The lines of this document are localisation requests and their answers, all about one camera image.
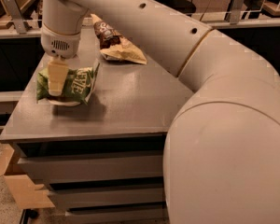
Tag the white paper bowl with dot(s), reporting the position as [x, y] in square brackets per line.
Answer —
[71, 98]

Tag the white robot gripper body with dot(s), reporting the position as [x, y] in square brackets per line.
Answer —
[60, 44]

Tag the brown and tan chip bag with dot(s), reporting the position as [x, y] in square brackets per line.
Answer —
[114, 46]

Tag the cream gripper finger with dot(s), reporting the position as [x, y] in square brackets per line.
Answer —
[57, 71]

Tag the cardboard box on floor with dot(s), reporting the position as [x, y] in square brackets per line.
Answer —
[26, 194]

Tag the green jalapeno chip bag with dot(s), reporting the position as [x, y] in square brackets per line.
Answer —
[77, 80]

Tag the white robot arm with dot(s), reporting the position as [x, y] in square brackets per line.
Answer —
[221, 160]

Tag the grey drawer counter unit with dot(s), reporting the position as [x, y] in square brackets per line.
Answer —
[102, 161]

